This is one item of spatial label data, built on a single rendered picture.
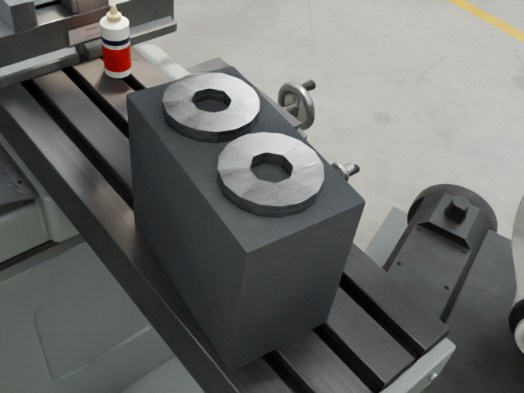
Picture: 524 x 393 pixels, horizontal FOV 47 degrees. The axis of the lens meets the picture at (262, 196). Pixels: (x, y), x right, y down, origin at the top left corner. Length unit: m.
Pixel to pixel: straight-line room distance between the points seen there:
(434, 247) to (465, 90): 1.68
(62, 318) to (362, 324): 0.62
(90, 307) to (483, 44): 2.56
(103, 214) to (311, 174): 0.31
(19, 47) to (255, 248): 0.57
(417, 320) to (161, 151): 0.33
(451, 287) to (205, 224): 0.79
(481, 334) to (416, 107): 1.60
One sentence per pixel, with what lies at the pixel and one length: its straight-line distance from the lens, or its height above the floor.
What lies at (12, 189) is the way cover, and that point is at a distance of 0.88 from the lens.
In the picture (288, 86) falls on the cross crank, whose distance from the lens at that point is 1.39.
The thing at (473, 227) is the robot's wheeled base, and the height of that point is 0.61.
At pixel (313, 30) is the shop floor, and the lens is 3.04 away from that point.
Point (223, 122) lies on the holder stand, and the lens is 0.54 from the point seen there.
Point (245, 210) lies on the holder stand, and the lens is 0.48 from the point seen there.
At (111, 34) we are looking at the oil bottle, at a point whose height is 1.03.
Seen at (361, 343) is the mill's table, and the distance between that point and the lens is 0.65.
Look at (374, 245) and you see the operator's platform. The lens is 1.50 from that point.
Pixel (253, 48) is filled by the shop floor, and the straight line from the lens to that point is 2.84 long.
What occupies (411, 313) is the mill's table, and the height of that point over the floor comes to 0.96.
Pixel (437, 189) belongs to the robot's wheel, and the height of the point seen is 0.58.
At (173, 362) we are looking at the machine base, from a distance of 1.48.
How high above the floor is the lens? 1.50
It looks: 45 degrees down
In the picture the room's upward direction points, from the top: 9 degrees clockwise
